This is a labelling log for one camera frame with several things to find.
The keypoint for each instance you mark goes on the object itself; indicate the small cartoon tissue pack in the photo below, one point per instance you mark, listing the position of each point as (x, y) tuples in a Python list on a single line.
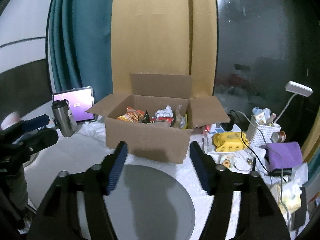
[(227, 161)]

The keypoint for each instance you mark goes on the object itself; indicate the yellow curtain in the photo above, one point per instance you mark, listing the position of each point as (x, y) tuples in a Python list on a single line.
[(164, 37)]

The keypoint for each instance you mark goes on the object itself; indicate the brown glass jar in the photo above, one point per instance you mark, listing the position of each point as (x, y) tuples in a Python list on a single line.
[(278, 137)]

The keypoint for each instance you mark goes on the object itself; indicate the round grey tray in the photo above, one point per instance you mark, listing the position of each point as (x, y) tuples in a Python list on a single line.
[(150, 204)]

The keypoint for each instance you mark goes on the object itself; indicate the brown cardboard box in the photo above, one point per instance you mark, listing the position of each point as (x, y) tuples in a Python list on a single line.
[(152, 92)]

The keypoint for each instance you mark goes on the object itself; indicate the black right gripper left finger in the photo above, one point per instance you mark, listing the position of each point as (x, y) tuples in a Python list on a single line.
[(57, 216)]

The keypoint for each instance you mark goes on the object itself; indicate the teal curtain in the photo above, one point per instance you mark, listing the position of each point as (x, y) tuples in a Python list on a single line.
[(79, 45)]

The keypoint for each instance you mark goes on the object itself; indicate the black coffee bean bag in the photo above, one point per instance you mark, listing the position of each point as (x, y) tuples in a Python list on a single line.
[(146, 118)]

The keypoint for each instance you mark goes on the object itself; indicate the white perforated basket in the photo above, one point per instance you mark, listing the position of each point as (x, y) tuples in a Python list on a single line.
[(260, 135)]

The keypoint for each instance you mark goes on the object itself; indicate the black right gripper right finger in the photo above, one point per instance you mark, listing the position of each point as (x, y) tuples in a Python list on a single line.
[(259, 214)]

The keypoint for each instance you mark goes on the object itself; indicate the steel travel mug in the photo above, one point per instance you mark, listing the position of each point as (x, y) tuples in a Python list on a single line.
[(64, 117)]

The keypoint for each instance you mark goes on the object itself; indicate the purple cloth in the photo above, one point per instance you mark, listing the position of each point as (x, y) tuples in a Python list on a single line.
[(283, 155)]

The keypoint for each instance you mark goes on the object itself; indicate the orange noodle snack bag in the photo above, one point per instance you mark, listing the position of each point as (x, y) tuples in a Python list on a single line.
[(132, 115)]

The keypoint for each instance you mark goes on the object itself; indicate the tablet with blue screen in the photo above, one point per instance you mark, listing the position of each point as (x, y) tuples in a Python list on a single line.
[(79, 100)]

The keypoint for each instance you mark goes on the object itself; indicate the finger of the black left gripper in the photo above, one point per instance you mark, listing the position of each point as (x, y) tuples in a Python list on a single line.
[(33, 124), (33, 143)]

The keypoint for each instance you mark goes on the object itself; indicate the white red snack bag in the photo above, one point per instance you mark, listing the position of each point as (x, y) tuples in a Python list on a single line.
[(164, 114)]

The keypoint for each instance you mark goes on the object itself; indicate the clear plastic snack bag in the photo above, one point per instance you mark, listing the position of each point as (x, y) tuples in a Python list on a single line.
[(180, 121)]

